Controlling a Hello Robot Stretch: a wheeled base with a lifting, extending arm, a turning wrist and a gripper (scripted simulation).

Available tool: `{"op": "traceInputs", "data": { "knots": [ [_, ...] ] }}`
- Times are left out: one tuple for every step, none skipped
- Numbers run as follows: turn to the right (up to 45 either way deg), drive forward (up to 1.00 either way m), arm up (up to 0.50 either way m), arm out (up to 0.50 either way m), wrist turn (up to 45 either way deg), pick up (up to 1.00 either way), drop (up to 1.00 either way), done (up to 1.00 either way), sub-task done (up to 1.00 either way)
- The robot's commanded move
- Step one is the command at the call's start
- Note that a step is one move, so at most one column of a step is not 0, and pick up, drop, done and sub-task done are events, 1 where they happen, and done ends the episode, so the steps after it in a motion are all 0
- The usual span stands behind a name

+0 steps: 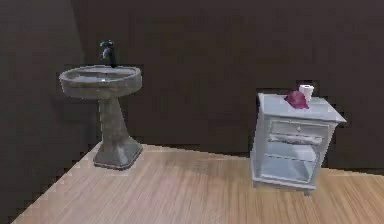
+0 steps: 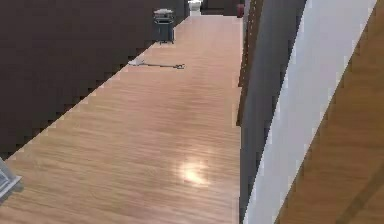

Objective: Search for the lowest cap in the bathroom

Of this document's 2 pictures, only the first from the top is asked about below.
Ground black sink faucet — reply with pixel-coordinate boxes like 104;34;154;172
99;40;118;69

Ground white toilet paper roll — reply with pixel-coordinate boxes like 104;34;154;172
298;84;316;103

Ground pale blue bedside cabinet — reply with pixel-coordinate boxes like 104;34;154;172
249;92;348;197

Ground grey pedestal sink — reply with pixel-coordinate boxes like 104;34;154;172
58;64;145;171

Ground dark red cap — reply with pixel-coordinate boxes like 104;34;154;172
284;89;310;110

